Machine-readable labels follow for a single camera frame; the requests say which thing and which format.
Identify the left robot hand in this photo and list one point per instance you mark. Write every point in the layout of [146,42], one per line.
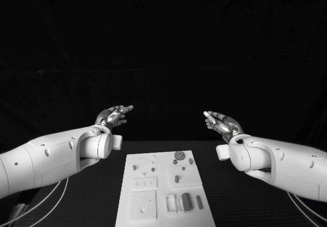
[110,115]

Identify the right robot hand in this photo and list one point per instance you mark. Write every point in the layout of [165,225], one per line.
[227,124]

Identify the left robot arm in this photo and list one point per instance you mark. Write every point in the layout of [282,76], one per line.
[51,159]

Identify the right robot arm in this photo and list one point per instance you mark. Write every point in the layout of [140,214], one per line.
[286,165]

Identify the white task board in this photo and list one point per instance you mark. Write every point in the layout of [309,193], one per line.
[161,186]

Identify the grey gear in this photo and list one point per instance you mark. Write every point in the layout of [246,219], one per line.
[179,155]

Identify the grey oblong plug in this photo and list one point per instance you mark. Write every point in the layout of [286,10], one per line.
[176,179]

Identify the thin long grey cylinder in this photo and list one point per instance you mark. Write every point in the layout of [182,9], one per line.
[200,202]

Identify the thick grey cylinder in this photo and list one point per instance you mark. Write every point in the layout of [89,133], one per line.
[187,202]

